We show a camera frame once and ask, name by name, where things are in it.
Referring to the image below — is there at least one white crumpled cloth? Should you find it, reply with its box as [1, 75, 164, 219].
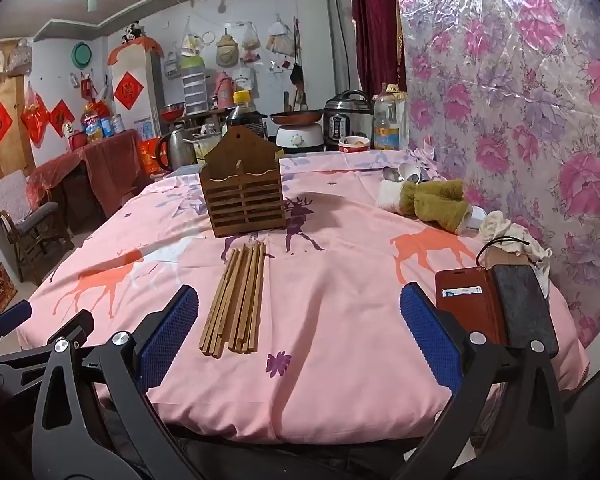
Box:
[479, 210, 552, 263]

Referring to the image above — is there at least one brown wooden chopstick holder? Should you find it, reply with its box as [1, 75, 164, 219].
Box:
[198, 126, 284, 238]

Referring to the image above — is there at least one small pale electric cooker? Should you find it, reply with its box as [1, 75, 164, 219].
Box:
[275, 124, 326, 155]

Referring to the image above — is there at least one pink deer print tablecloth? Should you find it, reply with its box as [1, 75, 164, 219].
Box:
[17, 150, 591, 446]

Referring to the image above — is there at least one frying pan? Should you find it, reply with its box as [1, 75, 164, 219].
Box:
[268, 109, 325, 126]

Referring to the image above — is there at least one red gift bag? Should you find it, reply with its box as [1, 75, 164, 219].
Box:
[138, 138, 162, 176]

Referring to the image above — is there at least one electric pressure cooker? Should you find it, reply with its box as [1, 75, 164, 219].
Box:
[323, 89, 371, 152]

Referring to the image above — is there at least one blue and white tin can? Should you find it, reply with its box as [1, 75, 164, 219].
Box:
[100, 114, 127, 139]

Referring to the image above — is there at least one stacked steamer with green lid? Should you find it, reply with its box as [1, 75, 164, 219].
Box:
[182, 55, 211, 116]

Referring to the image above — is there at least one pile of wooden chopsticks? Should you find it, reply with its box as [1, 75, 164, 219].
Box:
[198, 241, 267, 357]

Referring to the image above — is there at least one brown leather phone wallet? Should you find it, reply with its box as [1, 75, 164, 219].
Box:
[434, 267, 512, 347]

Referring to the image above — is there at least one red and white bowl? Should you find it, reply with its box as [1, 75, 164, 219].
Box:
[338, 135, 371, 155]

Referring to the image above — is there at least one white refrigerator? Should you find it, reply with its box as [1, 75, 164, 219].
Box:
[109, 44, 167, 142]

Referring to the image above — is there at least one clear cooking oil bottle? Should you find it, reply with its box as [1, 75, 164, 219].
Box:
[373, 84, 409, 151]

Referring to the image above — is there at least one yellow oil bottle blue label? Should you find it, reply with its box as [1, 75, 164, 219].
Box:
[82, 102, 104, 142]

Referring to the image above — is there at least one black smartphone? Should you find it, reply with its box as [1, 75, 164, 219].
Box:
[491, 261, 561, 357]

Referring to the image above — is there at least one wooden armchair with cushion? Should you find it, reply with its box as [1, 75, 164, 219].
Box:
[0, 169, 75, 282]

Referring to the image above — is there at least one red cloth covered cabinet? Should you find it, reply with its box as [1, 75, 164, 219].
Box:
[29, 129, 142, 233]

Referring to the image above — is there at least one red hanging ornament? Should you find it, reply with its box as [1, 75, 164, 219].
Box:
[21, 81, 51, 149]

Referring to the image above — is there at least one floral plastic wrapped mattress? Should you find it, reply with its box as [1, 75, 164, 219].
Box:
[392, 0, 600, 348]

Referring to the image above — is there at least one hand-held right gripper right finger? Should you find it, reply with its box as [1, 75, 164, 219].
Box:
[400, 282, 568, 480]

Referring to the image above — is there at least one olive green and white towel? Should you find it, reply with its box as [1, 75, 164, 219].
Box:
[377, 177, 477, 234]

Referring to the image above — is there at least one black elastic cord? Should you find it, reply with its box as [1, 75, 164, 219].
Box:
[476, 234, 527, 264]

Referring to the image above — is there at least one pink thermos jug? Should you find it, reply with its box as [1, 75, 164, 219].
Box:
[212, 72, 234, 109]

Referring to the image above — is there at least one dark sauce bottle yellow cap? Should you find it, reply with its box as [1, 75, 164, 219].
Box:
[225, 90, 267, 142]

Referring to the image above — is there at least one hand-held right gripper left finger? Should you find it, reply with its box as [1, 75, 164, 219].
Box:
[32, 285, 201, 480]

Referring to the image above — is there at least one steel electric kettle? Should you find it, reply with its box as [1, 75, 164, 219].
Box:
[154, 127, 199, 172]

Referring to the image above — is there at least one dark red curtain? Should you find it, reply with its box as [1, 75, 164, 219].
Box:
[349, 0, 407, 97]

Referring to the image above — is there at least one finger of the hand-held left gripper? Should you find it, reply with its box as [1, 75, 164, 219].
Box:
[0, 300, 33, 361]
[0, 309, 95, 376]

